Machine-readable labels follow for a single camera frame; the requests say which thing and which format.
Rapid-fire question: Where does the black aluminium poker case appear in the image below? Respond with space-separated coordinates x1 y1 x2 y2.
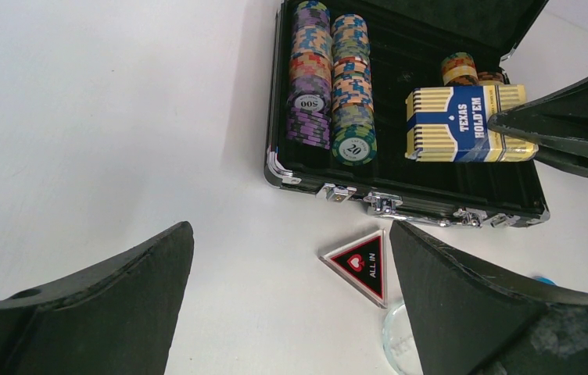
264 1 550 227

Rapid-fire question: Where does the triangular all in button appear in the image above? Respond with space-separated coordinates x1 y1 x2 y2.
317 229 388 309

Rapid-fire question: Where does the right chip row orange blue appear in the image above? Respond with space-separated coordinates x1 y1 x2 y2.
440 52 479 86

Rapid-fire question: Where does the left chip row purple end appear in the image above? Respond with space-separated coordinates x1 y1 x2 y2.
289 1 332 113

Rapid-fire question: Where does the right chip row yellow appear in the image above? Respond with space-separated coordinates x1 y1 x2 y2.
478 71 506 86

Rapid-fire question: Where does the white dealer button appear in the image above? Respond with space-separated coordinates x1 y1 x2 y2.
382 300 423 375

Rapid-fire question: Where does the yellow blue card deck box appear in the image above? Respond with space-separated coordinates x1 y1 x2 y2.
405 84 539 163

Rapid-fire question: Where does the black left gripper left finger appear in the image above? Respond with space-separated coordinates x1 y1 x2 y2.
0 222 194 374

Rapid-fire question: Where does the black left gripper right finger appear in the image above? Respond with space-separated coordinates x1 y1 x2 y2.
389 221 588 374

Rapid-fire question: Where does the blue small blind button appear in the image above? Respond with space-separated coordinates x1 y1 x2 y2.
532 275 556 286

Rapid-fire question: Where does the loose purple chip stack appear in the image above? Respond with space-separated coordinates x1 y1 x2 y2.
285 108 331 150

